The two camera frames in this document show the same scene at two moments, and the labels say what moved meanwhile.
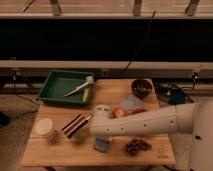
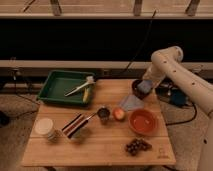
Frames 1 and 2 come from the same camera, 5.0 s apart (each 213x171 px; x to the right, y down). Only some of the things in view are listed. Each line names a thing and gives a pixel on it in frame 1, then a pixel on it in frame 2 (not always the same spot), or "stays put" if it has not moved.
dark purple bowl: x=142 y=87 stays put
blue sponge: x=101 y=145 → x=145 y=86
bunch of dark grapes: x=137 y=145 stays put
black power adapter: x=177 y=97 stays put
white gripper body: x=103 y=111 → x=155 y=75
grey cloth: x=130 y=102 stays put
